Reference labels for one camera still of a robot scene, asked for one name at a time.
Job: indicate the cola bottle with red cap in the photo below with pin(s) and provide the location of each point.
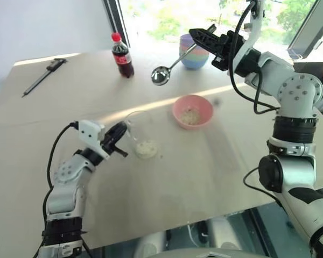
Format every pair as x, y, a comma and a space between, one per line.
121, 57

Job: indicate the shiny metal round spoon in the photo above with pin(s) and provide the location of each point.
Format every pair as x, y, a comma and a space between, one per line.
160, 76

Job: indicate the brown box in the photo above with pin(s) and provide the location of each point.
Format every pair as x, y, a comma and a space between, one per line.
312, 70

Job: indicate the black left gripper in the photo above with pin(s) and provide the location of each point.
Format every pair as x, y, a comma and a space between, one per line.
111, 137

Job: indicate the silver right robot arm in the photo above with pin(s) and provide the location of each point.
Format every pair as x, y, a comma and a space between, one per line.
293, 172

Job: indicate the pink bowl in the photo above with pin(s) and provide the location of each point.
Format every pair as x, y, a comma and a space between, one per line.
202, 107

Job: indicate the grey open window sash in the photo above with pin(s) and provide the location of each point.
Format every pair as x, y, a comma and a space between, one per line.
309, 32

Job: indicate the oatmeal in pink bowl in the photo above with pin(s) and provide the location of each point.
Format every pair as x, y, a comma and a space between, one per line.
190, 117

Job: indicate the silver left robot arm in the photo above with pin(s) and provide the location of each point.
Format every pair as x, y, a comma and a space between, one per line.
67, 177

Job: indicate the oatmeal in glass mug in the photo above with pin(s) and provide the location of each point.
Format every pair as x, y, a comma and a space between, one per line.
146, 148

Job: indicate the clear glass mug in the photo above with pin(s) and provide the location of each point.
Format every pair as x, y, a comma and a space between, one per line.
142, 129

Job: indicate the stack of pastel bowls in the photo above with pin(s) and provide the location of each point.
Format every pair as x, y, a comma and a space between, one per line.
193, 57

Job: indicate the dark window frame post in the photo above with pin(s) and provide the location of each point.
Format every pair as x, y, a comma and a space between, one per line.
121, 18

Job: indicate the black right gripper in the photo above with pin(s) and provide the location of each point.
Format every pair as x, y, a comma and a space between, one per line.
227, 51

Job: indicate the black and grey caliper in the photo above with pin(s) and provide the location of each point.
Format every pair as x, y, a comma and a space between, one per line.
43, 76

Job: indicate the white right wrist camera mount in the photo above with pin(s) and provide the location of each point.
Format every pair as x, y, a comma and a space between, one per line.
258, 27

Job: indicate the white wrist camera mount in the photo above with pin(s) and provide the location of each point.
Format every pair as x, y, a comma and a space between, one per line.
258, 27
90, 133

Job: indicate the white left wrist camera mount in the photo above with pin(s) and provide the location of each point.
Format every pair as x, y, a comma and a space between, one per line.
90, 133

